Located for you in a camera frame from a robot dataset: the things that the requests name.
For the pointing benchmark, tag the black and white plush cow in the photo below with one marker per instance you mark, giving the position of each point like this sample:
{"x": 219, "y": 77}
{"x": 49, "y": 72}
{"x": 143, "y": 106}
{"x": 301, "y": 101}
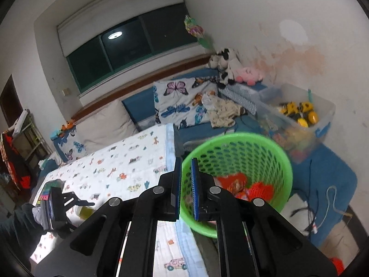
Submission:
{"x": 227, "y": 66}

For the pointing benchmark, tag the pink plush toy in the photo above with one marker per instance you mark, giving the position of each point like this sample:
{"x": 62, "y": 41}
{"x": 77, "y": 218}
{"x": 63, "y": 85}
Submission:
{"x": 249, "y": 75}

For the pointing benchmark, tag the red plastic stool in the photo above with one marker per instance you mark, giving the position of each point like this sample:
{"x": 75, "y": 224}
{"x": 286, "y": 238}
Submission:
{"x": 338, "y": 265}

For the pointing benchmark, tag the person's left forearm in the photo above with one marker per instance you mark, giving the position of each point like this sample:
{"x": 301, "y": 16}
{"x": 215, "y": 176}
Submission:
{"x": 17, "y": 230}

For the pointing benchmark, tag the white animal print blanket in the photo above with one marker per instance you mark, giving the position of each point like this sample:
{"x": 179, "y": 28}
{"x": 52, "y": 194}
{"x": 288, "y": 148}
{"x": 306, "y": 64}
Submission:
{"x": 121, "y": 164}

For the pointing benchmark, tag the window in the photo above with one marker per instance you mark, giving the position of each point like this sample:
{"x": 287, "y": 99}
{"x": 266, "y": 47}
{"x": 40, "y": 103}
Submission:
{"x": 126, "y": 43}

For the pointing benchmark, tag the blue bed cushion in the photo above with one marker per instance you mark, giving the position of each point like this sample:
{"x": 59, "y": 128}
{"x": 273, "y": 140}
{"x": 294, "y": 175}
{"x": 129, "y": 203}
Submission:
{"x": 139, "y": 108}

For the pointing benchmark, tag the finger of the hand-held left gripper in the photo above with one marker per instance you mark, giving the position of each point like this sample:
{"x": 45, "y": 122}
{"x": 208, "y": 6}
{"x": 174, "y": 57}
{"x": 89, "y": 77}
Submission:
{"x": 76, "y": 201}

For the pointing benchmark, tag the crumpled cream cloth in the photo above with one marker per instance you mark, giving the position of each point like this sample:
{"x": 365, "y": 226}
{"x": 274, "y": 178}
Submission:
{"x": 222, "y": 111}

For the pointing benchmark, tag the colourful hanging decoration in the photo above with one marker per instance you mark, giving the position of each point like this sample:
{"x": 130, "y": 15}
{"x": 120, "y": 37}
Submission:
{"x": 199, "y": 31}

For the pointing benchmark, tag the large butterfly print pillow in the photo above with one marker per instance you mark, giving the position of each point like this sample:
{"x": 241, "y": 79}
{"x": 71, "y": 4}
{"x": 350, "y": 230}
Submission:
{"x": 178, "y": 101}

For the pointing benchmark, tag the white cloth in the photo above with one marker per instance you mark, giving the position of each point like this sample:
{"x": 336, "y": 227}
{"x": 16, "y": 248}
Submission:
{"x": 294, "y": 206}

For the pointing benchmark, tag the wall switch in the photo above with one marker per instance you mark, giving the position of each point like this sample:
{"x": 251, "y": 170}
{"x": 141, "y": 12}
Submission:
{"x": 66, "y": 92}

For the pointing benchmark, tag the clear plastic storage box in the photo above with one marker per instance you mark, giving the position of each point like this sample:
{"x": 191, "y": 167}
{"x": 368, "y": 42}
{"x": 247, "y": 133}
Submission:
{"x": 299, "y": 138}

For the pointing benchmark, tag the orange net bag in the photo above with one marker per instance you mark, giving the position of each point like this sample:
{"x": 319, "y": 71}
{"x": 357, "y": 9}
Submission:
{"x": 261, "y": 193}

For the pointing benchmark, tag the person's left hand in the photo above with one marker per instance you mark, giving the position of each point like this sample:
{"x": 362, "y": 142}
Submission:
{"x": 39, "y": 217}

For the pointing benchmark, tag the orange plush toy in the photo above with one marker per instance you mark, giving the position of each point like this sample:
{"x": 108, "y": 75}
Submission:
{"x": 67, "y": 125}

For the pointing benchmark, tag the metal shelf rack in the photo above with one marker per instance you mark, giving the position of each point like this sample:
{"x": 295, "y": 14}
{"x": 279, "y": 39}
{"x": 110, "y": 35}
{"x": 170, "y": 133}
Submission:
{"x": 31, "y": 141}

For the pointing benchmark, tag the blue floor mat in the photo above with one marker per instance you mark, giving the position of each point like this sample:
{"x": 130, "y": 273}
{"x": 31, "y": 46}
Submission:
{"x": 325, "y": 173}

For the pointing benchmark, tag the clear bottle with yellow label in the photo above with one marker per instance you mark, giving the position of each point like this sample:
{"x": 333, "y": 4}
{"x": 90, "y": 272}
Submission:
{"x": 85, "y": 213}

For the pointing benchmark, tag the green plastic basket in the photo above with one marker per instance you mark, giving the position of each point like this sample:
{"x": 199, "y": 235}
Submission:
{"x": 245, "y": 153}

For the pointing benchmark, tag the red orange snack bag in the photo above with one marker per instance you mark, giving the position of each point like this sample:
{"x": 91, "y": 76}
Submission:
{"x": 232, "y": 183}

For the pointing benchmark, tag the colourful book box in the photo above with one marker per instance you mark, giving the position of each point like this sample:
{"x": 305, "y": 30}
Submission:
{"x": 47, "y": 190}

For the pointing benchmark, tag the small butterfly print pillow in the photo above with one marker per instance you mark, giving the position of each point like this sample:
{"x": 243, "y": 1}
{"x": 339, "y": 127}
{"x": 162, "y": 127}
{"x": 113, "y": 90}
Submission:
{"x": 70, "y": 147}

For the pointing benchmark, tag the dark wooden door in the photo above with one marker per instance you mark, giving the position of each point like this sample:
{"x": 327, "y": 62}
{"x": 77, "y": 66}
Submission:
{"x": 10, "y": 101}

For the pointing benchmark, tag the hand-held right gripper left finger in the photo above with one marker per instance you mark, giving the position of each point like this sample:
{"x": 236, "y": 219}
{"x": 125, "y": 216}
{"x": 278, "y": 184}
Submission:
{"x": 177, "y": 189}

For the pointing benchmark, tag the red and black garment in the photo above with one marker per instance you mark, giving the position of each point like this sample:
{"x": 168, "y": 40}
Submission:
{"x": 16, "y": 164}

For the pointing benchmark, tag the yellow toy truck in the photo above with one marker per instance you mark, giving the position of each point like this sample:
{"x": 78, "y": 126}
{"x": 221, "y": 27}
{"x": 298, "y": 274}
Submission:
{"x": 302, "y": 112}

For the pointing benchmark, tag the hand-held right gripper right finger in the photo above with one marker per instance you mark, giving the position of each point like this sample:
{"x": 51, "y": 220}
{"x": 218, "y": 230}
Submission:
{"x": 196, "y": 192}

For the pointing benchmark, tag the beige pillow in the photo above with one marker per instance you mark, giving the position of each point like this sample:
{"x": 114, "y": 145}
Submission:
{"x": 103, "y": 127}

